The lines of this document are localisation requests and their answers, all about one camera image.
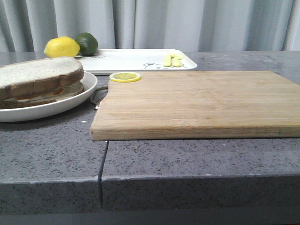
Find green lime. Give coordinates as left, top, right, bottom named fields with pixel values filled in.
left=75, top=32, right=98, bottom=56

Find yellow plastic knife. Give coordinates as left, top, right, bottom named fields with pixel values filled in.
left=171, top=53, right=182, bottom=67

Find front yellow lemon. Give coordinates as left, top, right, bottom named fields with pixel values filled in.
left=44, top=37, right=80, bottom=58

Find lemon slice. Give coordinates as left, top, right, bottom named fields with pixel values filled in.
left=109, top=71, right=142, bottom=83

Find bread slice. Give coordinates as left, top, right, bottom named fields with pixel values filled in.
left=0, top=57, right=84, bottom=100
left=0, top=82, right=84, bottom=109

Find fried egg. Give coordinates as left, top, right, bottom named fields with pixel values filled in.
left=11, top=87, right=65, bottom=101

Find white round plate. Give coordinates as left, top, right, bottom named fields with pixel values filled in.
left=0, top=72, right=98, bottom=122

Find metal board handle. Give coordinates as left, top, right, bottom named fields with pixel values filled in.
left=90, top=85, right=108, bottom=110

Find white bear tray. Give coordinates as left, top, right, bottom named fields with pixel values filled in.
left=76, top=49, right=197, bottom=75

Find grey curtain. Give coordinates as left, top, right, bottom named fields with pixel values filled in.
left=0, top=0, right=300, bottom=52

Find wooden cutting board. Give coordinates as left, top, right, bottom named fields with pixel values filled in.
left=90, top=71, right=300, bottom=141

